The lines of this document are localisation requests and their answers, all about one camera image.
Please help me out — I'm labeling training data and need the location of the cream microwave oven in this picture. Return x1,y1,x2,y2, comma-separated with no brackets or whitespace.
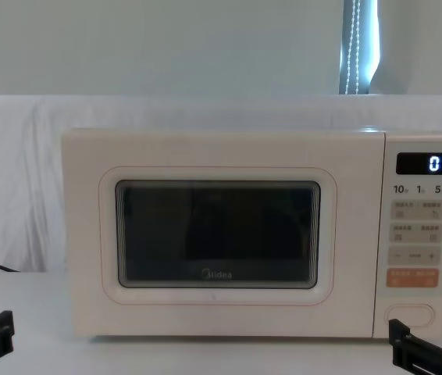
60,127,442,341

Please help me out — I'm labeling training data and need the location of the white curtain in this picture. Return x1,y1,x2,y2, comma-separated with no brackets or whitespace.
0,0,442,98

